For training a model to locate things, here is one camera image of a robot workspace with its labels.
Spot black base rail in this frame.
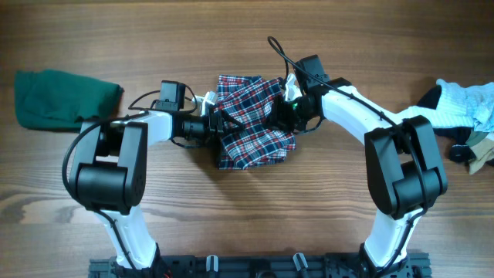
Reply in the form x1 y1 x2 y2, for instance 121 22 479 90
87 253 432 278

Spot light blue striped garment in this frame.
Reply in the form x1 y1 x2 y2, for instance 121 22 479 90
397 79 493 133

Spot green folded cloth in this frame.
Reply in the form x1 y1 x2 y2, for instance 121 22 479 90
14 69 124 131

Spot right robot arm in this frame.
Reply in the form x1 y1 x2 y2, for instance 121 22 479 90
265 55 448 276

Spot plaid shorts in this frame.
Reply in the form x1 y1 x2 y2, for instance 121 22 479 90
215 75 296 170

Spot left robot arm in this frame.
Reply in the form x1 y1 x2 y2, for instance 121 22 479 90
62 80 245 277

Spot olive tan garment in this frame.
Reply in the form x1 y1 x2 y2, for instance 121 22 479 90
466 131 493 175

